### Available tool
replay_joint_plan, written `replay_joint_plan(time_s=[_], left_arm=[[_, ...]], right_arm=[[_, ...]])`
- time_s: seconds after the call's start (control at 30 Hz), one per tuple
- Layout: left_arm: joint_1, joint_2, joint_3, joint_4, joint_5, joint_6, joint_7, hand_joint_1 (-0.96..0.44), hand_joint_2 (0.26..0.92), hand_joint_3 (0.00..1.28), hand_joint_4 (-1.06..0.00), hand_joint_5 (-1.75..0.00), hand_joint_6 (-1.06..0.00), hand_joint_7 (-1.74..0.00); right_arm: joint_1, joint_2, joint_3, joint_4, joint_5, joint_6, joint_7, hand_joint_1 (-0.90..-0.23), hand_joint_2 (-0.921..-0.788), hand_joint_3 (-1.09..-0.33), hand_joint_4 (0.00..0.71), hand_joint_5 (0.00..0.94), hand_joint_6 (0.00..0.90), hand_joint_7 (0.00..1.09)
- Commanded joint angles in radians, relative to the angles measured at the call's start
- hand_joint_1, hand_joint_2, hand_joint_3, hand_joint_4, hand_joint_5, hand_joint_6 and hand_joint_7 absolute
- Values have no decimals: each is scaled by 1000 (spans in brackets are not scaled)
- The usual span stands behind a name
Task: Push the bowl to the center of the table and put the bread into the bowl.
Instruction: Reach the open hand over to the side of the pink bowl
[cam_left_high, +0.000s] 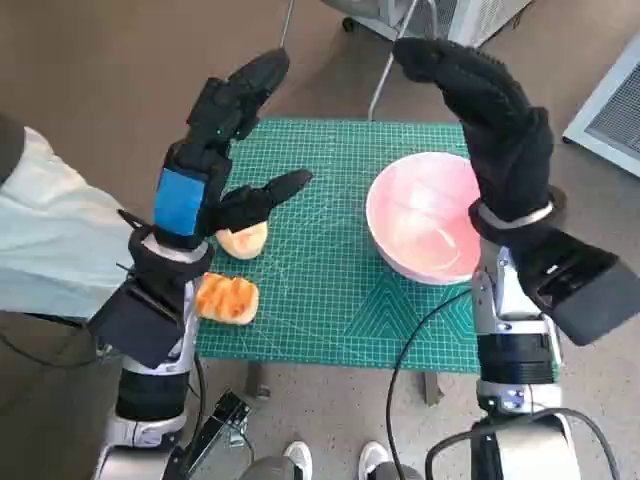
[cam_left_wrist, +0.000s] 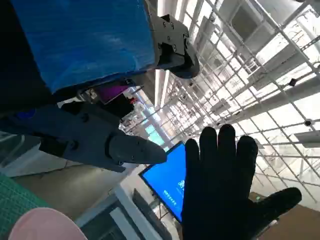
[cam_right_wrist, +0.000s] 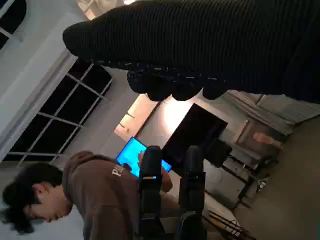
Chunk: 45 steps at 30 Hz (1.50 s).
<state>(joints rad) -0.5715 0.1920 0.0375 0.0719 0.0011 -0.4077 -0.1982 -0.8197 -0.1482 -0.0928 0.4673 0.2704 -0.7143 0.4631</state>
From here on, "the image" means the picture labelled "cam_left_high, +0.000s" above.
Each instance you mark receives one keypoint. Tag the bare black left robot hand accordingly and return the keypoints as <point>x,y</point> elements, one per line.
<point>177,200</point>

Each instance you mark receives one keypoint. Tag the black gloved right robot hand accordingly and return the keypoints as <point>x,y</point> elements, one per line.
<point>510,150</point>

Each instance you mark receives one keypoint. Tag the pale round bread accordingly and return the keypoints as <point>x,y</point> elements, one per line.
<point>245,245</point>

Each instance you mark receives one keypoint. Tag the orange glazed striped bread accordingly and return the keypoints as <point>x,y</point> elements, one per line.
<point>227,300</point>

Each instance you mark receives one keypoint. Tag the pink bowl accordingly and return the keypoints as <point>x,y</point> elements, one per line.
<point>415,210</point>

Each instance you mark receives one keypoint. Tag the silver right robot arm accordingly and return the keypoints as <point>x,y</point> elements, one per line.
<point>515,350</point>

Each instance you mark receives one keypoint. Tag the white flat vented unit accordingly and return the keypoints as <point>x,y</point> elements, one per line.
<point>610,115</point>

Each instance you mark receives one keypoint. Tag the person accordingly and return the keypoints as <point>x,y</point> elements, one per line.
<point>50,240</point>

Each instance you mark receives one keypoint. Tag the white vented appliance on casters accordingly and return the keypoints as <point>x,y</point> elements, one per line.
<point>475,20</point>

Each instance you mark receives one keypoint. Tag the grey bent chair leg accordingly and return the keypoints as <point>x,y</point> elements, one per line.
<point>387,70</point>

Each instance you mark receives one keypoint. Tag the green cutting mat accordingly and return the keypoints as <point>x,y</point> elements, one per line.
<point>320,300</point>

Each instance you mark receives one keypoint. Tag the grey table leg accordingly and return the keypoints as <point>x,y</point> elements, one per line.
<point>257,380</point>
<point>432,387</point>

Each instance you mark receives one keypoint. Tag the black metal stand bar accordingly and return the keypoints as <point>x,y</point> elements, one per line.
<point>220,420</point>

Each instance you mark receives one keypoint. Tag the white shoe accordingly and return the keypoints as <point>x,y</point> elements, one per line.
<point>372,456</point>
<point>298,457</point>

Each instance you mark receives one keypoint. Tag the grey trouser leg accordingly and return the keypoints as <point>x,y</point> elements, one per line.
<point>395,472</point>
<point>270,470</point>

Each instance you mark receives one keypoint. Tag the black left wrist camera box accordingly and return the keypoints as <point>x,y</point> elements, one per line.
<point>130,330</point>

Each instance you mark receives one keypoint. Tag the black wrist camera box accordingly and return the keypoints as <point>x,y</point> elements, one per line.
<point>585,285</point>
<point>130,330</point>

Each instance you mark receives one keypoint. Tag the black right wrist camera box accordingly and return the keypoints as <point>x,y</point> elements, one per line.
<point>585,285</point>

